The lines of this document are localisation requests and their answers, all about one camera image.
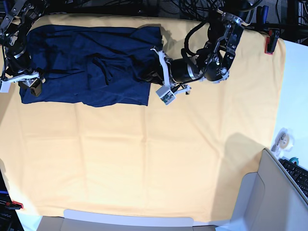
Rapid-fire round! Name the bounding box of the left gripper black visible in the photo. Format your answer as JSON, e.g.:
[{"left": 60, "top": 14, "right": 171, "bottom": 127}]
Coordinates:
[{"left": 141, "top": 46, "right": 192, "bottom": 95}]

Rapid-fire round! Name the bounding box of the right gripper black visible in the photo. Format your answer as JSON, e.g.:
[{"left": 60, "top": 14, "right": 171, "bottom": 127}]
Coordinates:
[{"left": 6, "top": 71, "right": 45, "bottom": 97}]

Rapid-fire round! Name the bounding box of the dark blue long-sleeve shirt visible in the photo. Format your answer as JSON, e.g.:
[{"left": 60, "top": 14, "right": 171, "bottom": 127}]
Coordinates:
[{"left": 19, "top": 25, "right": 162, "bottom": 107}]

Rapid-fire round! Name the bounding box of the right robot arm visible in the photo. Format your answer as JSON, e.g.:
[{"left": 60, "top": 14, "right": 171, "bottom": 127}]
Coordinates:
[{"left": 0, "top": 0, "right": 49, "bottom": 97}]

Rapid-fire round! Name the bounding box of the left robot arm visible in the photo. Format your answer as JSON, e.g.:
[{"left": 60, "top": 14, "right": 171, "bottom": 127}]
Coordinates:
[{"left": 141, "top": 0, "right": 261, "bottom": 98}]

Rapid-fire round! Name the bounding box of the black power strip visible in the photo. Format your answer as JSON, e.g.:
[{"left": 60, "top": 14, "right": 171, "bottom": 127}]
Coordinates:
[{"left": 47, "top": 12, "right": 67, "bottom": 15}]

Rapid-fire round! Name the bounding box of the yellow table cloth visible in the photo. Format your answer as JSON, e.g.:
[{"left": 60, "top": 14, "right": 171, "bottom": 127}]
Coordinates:
[{"left": 0, "top": 13, "right": 286, "bottom": 223}]

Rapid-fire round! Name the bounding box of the red clamp left bottom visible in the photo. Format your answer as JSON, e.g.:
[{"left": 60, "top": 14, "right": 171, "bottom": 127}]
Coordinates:
[{"left": 5, "top": 201, "right": 24, "bottom": 210}]

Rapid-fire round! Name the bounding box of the red clamp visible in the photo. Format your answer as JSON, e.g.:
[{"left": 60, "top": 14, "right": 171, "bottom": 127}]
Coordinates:
[
  {"left": 5, "top": 201, "right": 24, "bottom": 210},
  {"left": 265, "top": 29, "right": 280, "bottom": 55}
]

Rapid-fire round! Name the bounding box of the red clamp right top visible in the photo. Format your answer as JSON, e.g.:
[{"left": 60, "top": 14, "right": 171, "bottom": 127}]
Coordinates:
[{"left": 265, "top": 29, "right": 280, "bottom": 55}]

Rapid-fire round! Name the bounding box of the clear tape dispenser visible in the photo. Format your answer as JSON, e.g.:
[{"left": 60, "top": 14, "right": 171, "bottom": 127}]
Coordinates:
[{"left": 271, "top": 128, "right": 295, "bottom": 153}]

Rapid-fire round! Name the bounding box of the green tape roll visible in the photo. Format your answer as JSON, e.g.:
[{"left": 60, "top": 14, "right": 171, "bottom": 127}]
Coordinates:
[{"left": 289, "top": 157, "right": 299, "bottom": 165}]

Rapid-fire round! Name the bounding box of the white cardboard box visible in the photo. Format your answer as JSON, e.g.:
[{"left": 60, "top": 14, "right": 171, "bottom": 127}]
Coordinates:
[{"left": 38, "top": 149, "right": 308, "bottom": 231}]

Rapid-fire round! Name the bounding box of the black keyboard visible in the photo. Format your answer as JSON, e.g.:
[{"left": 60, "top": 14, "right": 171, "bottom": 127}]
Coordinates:
[{"left": 279, "top": 159, "right": 308, "bottom": 197}]

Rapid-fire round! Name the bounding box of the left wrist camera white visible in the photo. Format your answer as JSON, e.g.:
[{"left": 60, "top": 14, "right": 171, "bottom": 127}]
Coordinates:
[{"left": 156, "top": 86, "right": 176, "bottom": 105}]

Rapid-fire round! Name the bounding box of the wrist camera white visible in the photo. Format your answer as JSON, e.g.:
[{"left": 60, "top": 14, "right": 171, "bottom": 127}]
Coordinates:
[
  {"left": 156, "top": 86, "right": 176, "bottom": 105},
  {"left": 0, "top": 80, "right": 11, "bottom": 93}
]

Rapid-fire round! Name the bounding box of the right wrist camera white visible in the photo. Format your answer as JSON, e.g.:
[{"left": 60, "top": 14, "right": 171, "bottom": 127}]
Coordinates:
[{"left": 0, "top": 80, "right": 11, "bottom": 93}]

